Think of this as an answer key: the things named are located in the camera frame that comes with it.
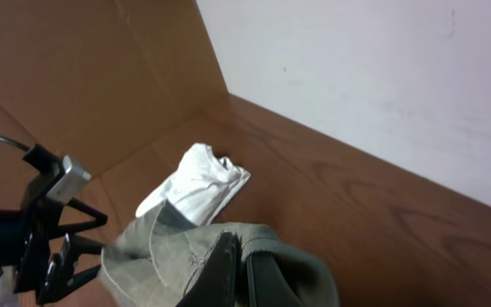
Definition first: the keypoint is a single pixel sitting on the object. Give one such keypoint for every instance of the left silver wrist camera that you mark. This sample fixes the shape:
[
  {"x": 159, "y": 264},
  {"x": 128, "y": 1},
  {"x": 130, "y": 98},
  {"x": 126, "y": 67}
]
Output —
[{"x": 74, "y": 178}]

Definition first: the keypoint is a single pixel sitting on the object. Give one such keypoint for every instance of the folded white t-shirt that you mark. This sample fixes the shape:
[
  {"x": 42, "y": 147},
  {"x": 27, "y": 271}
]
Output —
[{"x": 201, "y": 186}]

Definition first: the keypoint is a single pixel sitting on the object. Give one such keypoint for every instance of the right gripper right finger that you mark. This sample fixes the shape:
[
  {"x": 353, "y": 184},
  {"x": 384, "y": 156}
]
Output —
[{"x": 267, "y": 287}]

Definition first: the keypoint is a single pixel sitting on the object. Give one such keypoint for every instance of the brown cardboard panel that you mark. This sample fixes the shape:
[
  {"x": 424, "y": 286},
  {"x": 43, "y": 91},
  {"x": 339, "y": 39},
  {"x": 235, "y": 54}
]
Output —
[{"x": 102, "y": 81}]

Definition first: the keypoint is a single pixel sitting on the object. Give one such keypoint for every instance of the grey-green shorts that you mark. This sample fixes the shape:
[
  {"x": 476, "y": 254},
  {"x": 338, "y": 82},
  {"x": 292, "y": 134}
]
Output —
[{"x": 160, "y": 255}]

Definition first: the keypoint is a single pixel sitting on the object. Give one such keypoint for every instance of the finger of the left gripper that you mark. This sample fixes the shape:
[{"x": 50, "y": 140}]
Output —
[
  {"x": 78, "y": 217},
  {"x": 60, "y": 278}
]

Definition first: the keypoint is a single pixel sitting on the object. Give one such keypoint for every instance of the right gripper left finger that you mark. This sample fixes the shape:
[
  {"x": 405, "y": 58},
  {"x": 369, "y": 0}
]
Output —
[{"x": 215, "y": 286}]

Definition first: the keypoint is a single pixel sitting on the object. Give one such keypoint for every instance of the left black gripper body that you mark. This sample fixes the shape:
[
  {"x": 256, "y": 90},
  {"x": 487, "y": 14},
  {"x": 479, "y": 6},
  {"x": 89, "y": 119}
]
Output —
[{"x": 24, "y": 241}]

